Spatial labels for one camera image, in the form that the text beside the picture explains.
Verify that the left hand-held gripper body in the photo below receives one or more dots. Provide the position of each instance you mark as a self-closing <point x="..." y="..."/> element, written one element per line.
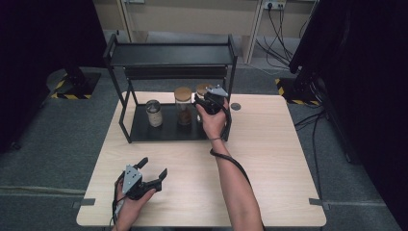
<point x="131" y="181"/>

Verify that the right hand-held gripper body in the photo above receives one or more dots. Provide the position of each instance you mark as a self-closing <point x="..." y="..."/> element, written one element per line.
<point x="214" y="99"/>

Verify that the wooden-lid glass jar green herbs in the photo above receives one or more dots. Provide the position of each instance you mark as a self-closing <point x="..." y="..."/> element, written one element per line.
<point x="202" y="89"/>

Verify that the wooden-lid glass jar brown spices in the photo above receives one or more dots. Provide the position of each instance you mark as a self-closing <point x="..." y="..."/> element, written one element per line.
<point x="183" y="93"/>

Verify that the glass jar with metal lid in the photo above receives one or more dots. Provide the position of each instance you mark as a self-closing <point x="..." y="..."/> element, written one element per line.
<point x="154" y="112"/>

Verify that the black metal shelf rack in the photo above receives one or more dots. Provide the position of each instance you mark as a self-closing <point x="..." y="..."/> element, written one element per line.
<point x="170" y="56"/>

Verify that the person's right hand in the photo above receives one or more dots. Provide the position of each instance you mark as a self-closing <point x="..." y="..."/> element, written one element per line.
<point x="215" y="125"/>

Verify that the person's left hand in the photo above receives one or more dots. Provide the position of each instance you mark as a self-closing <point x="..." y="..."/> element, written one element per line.
<point x="128" y="211"/>

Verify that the dark round table grommet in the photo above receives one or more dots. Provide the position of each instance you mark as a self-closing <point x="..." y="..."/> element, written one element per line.
<point x="235" y="106"/>

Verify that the grey floor tape marker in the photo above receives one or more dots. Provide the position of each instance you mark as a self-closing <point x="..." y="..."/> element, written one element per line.
<point x="319" y="203"/>
<point x="84" y="202"/>

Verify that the white desk leg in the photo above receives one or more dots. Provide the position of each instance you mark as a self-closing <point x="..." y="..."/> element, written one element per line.
<point x="255" y="32"/>
<point x="126" y="19"/>

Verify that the striped stand base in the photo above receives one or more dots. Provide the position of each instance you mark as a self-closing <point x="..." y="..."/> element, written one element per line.
<point x="80" y="86"/>
<point x="298" y="93"/>

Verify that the dark curtain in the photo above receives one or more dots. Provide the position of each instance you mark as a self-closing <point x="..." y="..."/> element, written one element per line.
<point x="369" y="80"/>
<point x="38" y="57"/>

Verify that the white wall socket strip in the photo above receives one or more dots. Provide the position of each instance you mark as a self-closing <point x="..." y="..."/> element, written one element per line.
<point x="274" y="4"/>

